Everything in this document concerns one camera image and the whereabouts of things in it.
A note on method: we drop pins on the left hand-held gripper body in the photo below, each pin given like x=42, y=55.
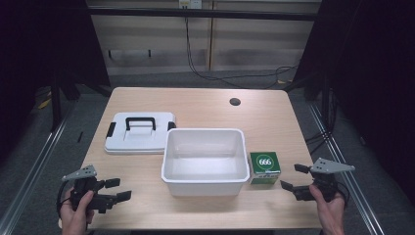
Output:
x=84, y=171

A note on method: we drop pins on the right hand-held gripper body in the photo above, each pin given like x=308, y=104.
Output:
x=329, y=167

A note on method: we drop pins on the person's right hand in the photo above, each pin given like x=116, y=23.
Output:
x=331, y=215

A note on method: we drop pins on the person's left hand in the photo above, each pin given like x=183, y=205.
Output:
x=73, y=220

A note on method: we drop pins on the green and white carton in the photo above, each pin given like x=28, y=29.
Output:
x=265, y=163

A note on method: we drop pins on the small black floor stick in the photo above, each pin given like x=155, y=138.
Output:
x=80, y=137

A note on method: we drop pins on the black metal stand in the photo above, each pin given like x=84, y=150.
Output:
x=56, y=104

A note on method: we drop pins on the yellow floor tape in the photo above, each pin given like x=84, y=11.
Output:
x=44, y=103

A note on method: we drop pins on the white plastic storage box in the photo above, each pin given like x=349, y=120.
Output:
x=205, y=163

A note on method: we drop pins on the black curtain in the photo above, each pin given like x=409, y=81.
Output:
x=372, y=65
x=39, y=42

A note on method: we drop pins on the aluminium floor rail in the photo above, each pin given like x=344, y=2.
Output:
x=345, y=176
x=32, y=176

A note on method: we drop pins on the black horizontal frame bar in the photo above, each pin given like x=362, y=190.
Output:
x=202, y=13

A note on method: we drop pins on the white wall power outlet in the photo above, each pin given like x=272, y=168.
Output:
x=190, y=3

